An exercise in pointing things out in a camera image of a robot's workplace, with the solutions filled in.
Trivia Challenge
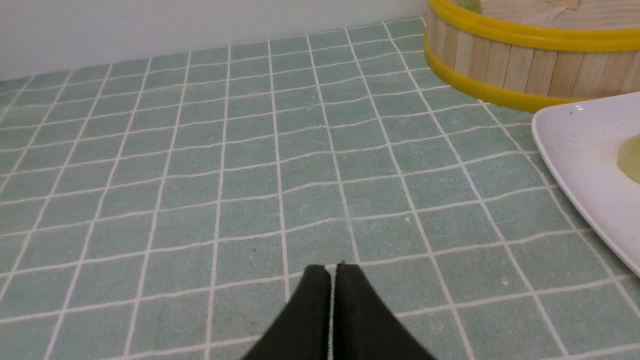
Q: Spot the white square plate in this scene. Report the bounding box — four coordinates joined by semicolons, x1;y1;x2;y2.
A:
531;92;640;274

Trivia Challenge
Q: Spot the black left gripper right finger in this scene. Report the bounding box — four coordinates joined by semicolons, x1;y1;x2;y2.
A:
333;263;435;360

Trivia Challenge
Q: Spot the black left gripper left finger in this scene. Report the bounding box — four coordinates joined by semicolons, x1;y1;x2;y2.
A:
243;264;332;360

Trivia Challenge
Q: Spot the green and white checkered tablecloth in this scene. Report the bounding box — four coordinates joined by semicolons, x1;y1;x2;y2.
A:
0;16;639;360

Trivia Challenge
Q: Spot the green dumpling on plate left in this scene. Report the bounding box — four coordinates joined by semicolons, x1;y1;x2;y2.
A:
616;134;640;183

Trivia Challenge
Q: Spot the bamboo steamer basket yellow rim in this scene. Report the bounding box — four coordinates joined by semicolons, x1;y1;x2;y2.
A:
424;0;640;112

